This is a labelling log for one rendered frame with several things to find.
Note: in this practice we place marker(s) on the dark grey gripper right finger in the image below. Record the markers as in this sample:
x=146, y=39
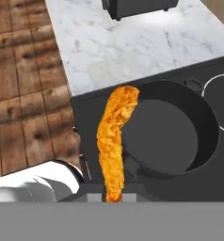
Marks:
x=129, y=197

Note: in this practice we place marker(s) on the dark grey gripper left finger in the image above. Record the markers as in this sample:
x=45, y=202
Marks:
x=93, y=197

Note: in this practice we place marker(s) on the orange frozen meat piece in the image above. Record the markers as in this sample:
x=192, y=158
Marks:
x=114, y=131

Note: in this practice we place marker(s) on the black cooking pot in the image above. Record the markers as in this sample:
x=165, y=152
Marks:
x=167, y=135

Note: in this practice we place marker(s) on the black stove with hob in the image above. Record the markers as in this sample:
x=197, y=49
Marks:
x=92, y=125

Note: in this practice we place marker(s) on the black round stove knob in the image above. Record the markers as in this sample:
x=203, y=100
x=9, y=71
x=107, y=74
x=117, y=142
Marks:
x=194, y=85

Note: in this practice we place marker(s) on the dark grey countertop appliance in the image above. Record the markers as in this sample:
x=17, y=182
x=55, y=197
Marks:
x=139, y=8

